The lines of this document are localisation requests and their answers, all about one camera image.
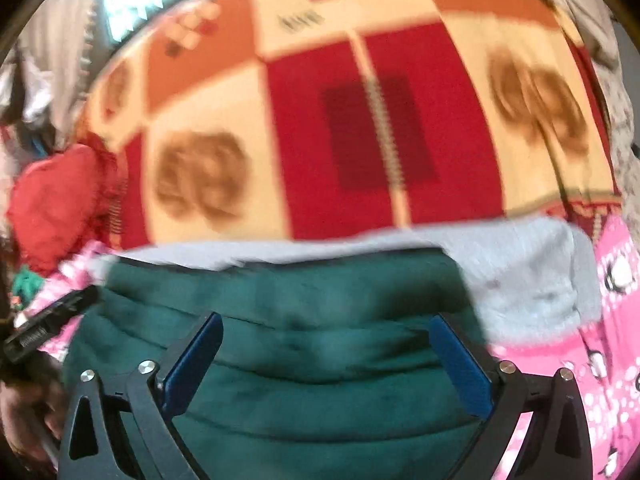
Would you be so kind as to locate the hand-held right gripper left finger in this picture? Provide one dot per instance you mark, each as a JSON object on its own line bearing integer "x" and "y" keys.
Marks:
{"x": 192, "y": 360}

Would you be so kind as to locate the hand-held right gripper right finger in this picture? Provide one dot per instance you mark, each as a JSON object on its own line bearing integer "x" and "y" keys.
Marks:
{"x": 460, "y": 365}

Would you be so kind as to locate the green puffer jacket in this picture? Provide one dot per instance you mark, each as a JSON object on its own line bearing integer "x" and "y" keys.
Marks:
{"x": 320, "y": 340}

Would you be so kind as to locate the person's left hand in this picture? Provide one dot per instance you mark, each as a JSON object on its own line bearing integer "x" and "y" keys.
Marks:
{"x": 27, "y": 410}

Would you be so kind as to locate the green ruffled cloth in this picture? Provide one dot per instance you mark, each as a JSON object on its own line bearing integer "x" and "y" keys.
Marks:
{"x": 24, "y": 285}

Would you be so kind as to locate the grey fleece garment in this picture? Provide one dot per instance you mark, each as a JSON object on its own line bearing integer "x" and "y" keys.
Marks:
{"x": 530, "y": 285}

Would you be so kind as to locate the red heart-shaped pillow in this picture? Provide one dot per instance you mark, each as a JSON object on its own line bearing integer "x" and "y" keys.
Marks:
{"x": 55, "y": 205}

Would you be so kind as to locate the pink printed blanket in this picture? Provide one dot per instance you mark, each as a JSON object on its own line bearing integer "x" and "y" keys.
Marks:
{"x": 600, "y": 360}

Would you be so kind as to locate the grey white cloth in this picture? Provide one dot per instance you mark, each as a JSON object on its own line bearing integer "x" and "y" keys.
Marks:
{"x": 45, "y": 60}

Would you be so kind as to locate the red orange checked blanket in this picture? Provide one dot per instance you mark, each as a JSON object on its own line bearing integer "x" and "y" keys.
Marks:
{"x": 360, "y": 110}

